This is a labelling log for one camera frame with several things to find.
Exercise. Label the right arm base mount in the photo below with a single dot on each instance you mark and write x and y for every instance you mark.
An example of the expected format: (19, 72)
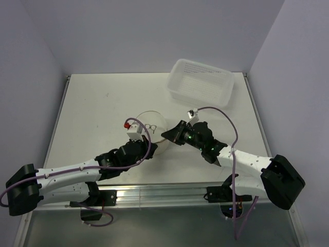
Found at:
(223, 196)

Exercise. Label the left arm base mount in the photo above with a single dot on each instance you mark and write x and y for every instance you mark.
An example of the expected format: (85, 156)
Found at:
(93, 213)

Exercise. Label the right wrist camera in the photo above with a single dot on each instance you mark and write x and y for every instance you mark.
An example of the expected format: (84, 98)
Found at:
(193, 116)

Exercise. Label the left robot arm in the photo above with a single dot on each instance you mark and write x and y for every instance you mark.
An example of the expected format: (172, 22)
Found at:
(30, 187)

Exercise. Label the white plastic basket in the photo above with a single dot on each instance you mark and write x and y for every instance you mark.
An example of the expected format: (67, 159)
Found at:
(200, 84)

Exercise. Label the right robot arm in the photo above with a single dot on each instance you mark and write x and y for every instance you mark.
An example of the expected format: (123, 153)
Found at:
(255, 176)

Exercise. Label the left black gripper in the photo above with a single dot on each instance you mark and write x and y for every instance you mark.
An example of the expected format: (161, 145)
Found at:
(145, 144)

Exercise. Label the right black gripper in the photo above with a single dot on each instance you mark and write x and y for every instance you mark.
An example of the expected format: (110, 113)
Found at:
(175, 135)

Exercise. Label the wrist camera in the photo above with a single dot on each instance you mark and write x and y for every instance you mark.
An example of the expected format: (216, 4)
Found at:
(134, 131)
(193, 116)

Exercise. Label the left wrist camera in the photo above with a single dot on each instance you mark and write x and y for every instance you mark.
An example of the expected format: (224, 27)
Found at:
(134, 131)

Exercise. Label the aluminium rail frame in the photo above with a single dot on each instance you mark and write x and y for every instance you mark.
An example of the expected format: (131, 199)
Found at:
(90, 123)

